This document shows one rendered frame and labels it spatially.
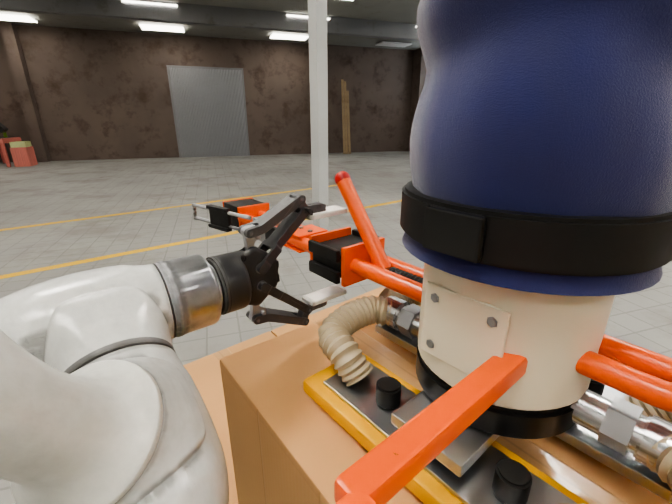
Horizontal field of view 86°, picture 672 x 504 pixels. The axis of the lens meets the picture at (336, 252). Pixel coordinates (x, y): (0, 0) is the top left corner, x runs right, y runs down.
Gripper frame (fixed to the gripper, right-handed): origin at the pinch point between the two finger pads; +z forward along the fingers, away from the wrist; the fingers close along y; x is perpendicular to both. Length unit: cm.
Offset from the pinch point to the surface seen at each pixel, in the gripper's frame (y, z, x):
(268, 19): -270, 534, -919
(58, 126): -1, 69, -1509
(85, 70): -171, 173, -1468
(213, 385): 54, -7, -48
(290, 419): 13.6, -17.3, 12.4
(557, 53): -23.4, -8.6, 31.1
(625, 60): -22.9, -6.4, 34.1
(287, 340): 13.6, -8.7, -1.7
